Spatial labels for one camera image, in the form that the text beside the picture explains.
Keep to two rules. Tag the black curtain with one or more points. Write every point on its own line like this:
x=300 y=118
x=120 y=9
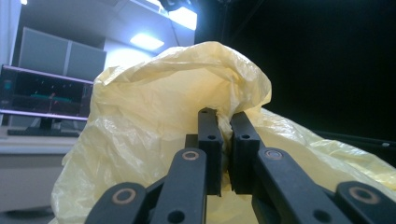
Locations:
x=327 y=56

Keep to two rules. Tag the computer monitor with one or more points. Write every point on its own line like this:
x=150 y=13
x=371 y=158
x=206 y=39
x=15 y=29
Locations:
x=43 y=93

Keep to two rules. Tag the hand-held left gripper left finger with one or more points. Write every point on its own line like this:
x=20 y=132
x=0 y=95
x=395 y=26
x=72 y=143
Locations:
x=211 y=149

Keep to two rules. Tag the grey partition boards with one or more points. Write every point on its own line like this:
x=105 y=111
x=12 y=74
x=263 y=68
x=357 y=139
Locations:
x=62 y=53

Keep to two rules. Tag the ceiling light panel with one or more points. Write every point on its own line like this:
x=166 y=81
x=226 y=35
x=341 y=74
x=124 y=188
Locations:
x=184 y=18
x=147 y=41

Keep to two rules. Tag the yellow plastic bag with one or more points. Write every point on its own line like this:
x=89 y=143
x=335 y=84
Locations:
x=149 y=124

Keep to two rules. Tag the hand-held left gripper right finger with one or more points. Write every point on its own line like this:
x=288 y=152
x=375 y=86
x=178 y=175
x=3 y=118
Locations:
x=246 y=155

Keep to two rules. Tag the white desk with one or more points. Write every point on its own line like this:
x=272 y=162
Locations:
x=28 y=161

